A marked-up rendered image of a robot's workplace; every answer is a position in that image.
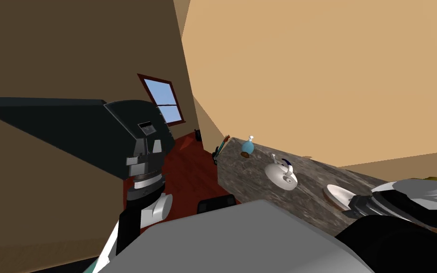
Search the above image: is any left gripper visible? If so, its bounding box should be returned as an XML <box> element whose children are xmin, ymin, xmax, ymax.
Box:
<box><xmin>0</xmin><ymin>97</ymin><xmax>176</xmax><ymax>181</ymax></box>

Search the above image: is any black and teal utensil bundle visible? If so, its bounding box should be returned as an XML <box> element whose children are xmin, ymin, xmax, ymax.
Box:
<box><xmin>211</xmin><ymin>134</ymin><xmax>231</xmax><ymax>166</ymax></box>

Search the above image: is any blue bottle with white top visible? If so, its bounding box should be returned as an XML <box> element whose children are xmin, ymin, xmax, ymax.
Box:
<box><xmin>241</xmin><ymin>135</ymin><xmax>255</xmax><ymax>155</ymax></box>

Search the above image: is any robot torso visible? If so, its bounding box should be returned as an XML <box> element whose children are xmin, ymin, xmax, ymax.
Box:
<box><xmin>99</xmin><ymin>194</ymin><xmax>374</xmax><ymax>273</ymax></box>

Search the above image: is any white plate with brown rim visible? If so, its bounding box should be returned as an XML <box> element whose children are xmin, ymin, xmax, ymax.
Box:
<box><xmin>322</xmin><ymin>183</ymin><xmax>360</xmax><ymax>212</ymax></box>

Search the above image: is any window with red-brown frame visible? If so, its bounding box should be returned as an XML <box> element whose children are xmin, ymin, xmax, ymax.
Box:
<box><xmin>137</xmin><ymin>73</ymin><xmax>186</xmax><ymax>127</ymax></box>

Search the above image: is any white kettle with blue handle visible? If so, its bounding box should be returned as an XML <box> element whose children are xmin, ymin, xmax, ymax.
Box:
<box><xmin>264</xmin><ymin>153</ymin><xmax>299</xmax><ymax>191</ymax></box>

